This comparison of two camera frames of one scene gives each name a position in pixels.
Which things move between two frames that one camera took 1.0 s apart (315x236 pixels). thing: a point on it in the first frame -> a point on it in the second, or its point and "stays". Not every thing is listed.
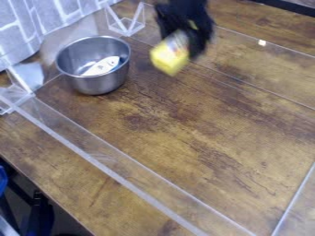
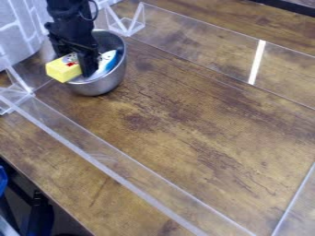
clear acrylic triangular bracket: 127,27 stays
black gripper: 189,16 -> 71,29
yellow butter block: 170,53 -> 64,68
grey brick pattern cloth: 27,19 stays
